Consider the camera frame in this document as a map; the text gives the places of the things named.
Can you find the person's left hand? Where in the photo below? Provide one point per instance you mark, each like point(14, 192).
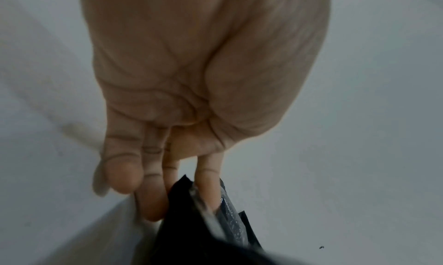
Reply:
point(190, 66)

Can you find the glossy black plastic bag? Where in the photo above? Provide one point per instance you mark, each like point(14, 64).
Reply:
point(183, 231)

